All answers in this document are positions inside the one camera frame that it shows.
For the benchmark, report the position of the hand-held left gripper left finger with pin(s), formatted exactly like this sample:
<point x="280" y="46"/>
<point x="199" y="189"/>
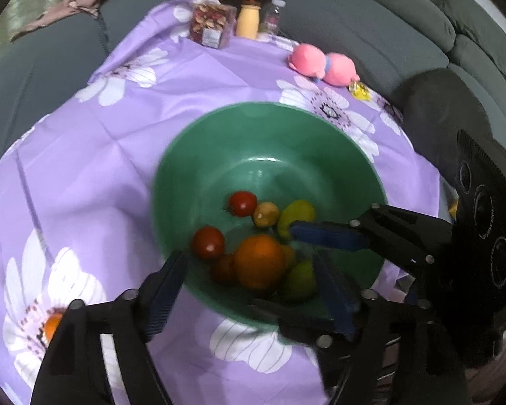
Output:
<point x="164" y="295"/>

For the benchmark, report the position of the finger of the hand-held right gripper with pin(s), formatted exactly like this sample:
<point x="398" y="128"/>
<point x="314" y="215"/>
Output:
<point x="329" y="236"/>
<point x="303" y="325"/>

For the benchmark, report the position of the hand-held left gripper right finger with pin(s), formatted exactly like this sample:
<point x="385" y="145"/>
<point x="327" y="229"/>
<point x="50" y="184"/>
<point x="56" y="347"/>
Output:
<point x="337" y="295"/>

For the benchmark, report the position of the yellow fruit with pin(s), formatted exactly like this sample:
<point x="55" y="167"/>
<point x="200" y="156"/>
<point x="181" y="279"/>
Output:
<point x="297" y="213"/>

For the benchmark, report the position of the green fruit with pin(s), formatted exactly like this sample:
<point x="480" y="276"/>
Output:
<point x="299" y="280"/>

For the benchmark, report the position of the small brown fruit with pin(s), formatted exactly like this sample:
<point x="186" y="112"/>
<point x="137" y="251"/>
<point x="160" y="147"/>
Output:
<point x="265" y="214"/>

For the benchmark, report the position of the red tomato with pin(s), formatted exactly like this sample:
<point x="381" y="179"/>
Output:
<point x="208" y="241"/>
<point x="242" y="203"/>

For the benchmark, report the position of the large orange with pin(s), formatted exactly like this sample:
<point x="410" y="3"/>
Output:
<point x="259" y="261"/>
<point x="52" y="327"/>

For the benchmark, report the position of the green bowl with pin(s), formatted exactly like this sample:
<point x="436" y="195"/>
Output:
<point x="270" y="143"/>

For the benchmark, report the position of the person's right forearm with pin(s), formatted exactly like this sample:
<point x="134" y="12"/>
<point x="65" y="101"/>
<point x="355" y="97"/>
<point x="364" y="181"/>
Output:
<point x="501" y="367"/>

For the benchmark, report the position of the dark grey cushion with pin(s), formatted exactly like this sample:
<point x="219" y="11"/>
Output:
<point x="442" y="109"/>

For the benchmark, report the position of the purple floral cloth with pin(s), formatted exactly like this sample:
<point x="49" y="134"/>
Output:
<point x="88" y="168"/>

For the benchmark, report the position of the small yellow wrapped candy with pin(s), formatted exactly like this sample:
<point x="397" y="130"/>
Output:
<point x="359" y="90"/>

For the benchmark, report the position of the pink plush toy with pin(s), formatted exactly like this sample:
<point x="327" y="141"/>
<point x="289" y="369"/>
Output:
<point x="320" y="65"/>

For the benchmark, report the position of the grey sofa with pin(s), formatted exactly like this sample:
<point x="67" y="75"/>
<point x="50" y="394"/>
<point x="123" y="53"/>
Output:
<point x="341" y="12"/>

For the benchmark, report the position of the clear water bottle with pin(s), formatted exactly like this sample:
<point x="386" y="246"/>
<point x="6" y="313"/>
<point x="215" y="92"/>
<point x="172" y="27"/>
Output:
<point x="272" y="17"/>

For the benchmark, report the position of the yellow bottle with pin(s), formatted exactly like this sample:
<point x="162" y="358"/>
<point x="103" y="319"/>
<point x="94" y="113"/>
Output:
<point x="248" y="21"/>

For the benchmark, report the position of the clear box of dried flowers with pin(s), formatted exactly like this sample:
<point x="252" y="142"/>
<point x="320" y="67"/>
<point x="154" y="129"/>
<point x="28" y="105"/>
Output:
<point x="211" y="23"/>

